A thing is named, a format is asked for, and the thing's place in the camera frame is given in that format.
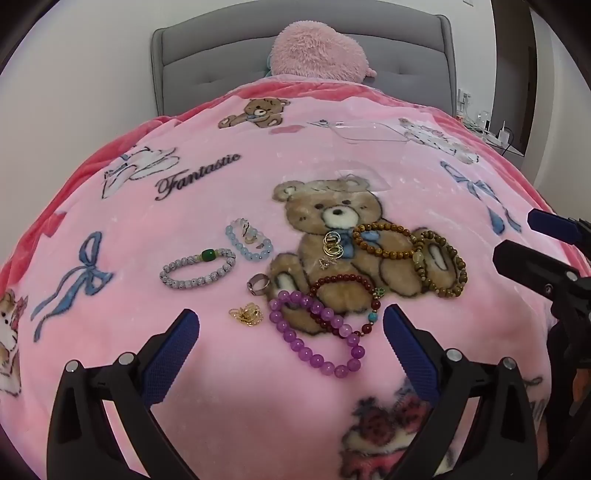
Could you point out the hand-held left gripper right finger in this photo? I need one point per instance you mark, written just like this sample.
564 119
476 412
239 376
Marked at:
411 355

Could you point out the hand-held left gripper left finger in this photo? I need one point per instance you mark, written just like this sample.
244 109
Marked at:
175 355

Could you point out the dark wooden door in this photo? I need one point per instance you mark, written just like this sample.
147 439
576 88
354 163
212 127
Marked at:
521 69

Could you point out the cluttered nightstand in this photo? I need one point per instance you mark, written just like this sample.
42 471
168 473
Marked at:
489 131

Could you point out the pink printed blanket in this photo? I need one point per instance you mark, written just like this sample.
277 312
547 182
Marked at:
138 221

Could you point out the small silver pendant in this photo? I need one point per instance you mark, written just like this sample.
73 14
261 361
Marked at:
325 263

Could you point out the gold hoop earrings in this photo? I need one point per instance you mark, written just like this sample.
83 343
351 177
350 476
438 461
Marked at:
328 249

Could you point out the grey upholstered headboard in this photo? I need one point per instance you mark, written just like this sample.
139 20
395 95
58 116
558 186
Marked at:
207 60

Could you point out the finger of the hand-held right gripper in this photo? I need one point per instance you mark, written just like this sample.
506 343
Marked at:
526 265
554 226

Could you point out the clear plastic box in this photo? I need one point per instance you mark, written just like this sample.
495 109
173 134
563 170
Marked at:
369 131

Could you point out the small gold rings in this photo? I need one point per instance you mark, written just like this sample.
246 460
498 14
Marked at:
251 237

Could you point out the pink plush toy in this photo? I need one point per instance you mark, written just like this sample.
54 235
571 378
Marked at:
314 50

